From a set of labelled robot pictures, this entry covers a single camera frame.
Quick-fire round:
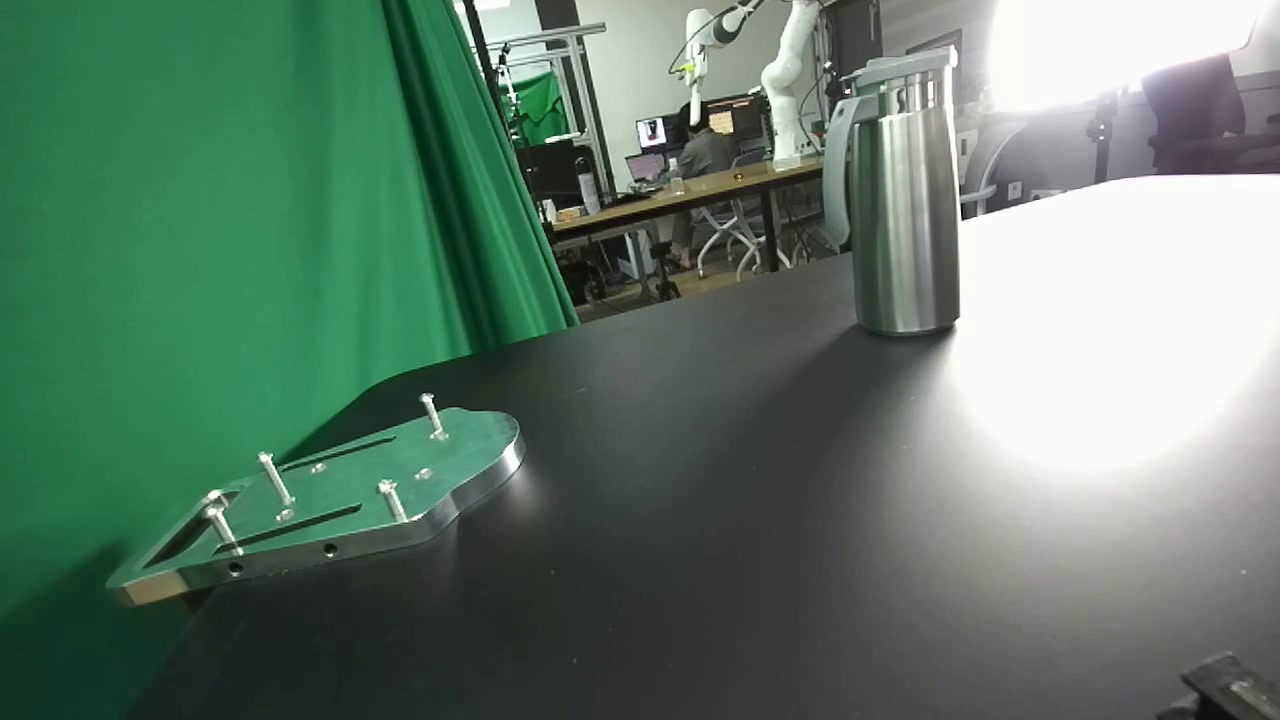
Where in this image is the grey thermos lid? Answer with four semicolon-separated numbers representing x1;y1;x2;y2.
845;45;960;97

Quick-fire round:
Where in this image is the white office chair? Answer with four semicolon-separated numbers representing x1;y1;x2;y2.
696;150;793;280

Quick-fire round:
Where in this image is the long wooden table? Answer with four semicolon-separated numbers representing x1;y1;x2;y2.
550;156;827;303

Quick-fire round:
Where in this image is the person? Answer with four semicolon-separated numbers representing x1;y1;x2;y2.
670;100;743;271

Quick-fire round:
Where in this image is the row of monitors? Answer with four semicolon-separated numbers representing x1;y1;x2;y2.
635;93;773;152

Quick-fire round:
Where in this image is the metal plate with bolts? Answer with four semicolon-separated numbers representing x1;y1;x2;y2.
107;393;526;607

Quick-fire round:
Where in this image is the green curtain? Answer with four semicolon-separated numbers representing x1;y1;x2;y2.
0;0;581;720

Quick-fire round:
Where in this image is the black stand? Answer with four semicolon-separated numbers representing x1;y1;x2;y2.
1085;90;1120;186

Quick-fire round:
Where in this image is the dark office chair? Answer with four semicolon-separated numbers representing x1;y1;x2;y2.
1141;52;1280;177

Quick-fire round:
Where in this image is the black clamp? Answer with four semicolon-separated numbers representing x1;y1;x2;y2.
1157;652;1280;720

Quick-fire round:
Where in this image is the aluminium frame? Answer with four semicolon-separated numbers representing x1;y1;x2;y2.
470;22;617;201

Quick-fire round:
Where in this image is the steel thermos flask grey handle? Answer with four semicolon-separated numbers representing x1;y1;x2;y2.
822;45;963;337

